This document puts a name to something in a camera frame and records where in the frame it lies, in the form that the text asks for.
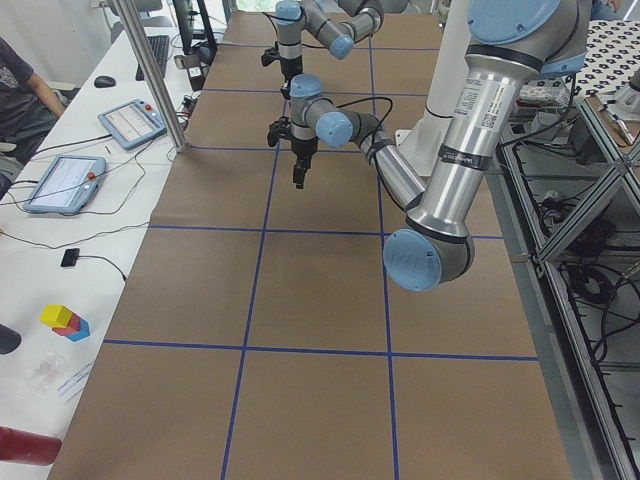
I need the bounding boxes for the checker pattern calibration board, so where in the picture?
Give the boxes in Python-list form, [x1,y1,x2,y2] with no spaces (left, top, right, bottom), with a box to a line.
[518,20,639,107]

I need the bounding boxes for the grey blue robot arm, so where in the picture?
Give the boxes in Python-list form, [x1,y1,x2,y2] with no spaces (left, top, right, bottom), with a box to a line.
[261,1,385,189]
[289,1,592,291]

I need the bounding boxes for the red wooden block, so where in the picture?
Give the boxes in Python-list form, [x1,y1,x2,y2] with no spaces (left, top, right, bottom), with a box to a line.
[52,314,82,337]

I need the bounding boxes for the blue teach pendant near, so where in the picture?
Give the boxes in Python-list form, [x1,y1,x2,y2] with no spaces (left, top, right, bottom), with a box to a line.
[22,154,107,215]

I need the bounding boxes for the blue teach pendant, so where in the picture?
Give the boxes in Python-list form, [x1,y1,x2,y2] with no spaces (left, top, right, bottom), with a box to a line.
[97,99,166,150]
[22,154,107,215]

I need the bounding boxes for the aluminium frame post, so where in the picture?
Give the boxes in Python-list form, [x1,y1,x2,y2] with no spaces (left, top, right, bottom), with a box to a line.
[113,0,186,153]

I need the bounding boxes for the black keyboard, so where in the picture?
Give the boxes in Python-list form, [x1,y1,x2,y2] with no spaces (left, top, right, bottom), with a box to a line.
[147,35,170,78]

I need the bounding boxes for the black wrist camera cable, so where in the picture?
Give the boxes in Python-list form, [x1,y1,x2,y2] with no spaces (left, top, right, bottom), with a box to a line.
[333,96,394,136]

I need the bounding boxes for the black monitor stand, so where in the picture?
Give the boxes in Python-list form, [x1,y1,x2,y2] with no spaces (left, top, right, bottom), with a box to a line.
[172,0,218,66]

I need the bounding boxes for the blue wooden block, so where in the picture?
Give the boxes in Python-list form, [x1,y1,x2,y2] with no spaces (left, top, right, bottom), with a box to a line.
[65,319,90,342]

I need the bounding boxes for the yellow wooden block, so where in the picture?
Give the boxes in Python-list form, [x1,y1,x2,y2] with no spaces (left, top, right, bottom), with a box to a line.
[40,304,73,328]

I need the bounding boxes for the clear plastic bag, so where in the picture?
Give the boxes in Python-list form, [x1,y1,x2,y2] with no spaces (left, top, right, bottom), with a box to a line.
[25,352,68,395]

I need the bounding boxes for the seated person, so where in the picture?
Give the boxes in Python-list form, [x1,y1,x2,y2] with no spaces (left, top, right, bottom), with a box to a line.
[0,38,66,199]

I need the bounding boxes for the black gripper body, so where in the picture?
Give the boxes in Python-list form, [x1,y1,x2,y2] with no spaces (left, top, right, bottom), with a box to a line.
[279,57,302,83]
[291,137,318,161]

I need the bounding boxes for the red cylinder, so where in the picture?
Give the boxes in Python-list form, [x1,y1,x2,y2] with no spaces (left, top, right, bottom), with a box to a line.
[1,426,62,466]

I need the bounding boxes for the black computer mouse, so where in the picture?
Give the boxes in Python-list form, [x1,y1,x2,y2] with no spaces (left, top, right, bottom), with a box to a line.
[94,75,117,89]

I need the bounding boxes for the aluminium frame rack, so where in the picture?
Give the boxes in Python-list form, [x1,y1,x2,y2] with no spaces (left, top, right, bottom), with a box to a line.
[490,97,639,479]

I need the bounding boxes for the blue teach pendant far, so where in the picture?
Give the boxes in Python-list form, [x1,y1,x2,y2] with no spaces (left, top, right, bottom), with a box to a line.
[97,99,166,150]

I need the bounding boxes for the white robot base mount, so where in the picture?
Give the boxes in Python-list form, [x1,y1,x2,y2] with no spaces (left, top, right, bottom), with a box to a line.
[395,0,470,176]

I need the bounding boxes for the black cylinder object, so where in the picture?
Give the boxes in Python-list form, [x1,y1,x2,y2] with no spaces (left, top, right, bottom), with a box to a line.
[0,324,22,355]

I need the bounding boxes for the small black device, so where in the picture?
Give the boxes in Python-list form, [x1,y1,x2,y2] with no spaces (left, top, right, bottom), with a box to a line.
[60,248,80,268]

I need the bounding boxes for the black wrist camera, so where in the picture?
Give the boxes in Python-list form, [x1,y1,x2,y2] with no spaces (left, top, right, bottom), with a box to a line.
[267,116,292,147]
[260,42,280,67]

